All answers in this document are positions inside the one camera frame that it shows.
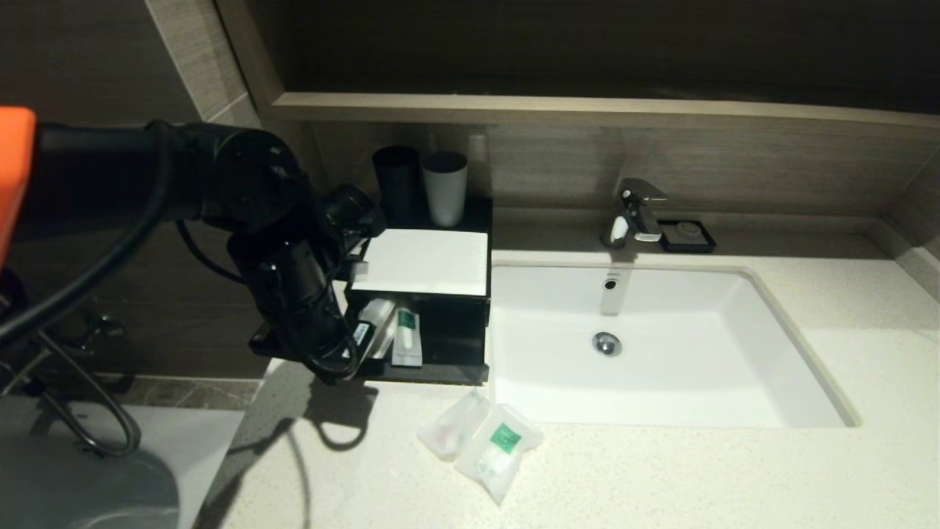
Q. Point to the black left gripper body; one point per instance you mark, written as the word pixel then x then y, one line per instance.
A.
pixel 308 345

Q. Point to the long toothbrush packet green label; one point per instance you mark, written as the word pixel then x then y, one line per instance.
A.
pixel 378 323

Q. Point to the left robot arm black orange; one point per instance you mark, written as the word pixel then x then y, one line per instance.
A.
pixel 250 176

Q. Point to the black amenity box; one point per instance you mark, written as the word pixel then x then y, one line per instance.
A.
pixel 481 217

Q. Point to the boxed amenity green label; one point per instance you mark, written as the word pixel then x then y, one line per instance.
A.
pixel 407 338

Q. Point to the white ribbed pad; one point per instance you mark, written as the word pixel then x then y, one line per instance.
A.
pixel 426 263

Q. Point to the small translucent packet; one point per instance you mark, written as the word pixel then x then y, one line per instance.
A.
pixel 452 425

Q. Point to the black cup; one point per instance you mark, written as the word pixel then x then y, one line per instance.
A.
pixel 396 182

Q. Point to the grey cup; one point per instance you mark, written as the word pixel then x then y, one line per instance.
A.
pixel 445 189

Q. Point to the clear packet green label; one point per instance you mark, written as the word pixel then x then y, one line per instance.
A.
pixel 501 444

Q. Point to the grey toilet lid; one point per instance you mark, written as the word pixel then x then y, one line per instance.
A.
pixel 81 492

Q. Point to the chrome sink drain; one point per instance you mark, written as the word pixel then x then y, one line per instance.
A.
pixel 607 344

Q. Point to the chrome faucet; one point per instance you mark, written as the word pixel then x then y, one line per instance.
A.
pixel 635 208

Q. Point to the white sink basin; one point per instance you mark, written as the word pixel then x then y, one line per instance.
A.
pixel 698 367

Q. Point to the black soap dish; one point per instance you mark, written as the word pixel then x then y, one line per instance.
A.
pixel 687 236

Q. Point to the dark wall valve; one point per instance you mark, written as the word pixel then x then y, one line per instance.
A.
pixel 92 330

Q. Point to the wooden wall ledge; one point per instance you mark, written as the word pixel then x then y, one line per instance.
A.
pixel 587 110

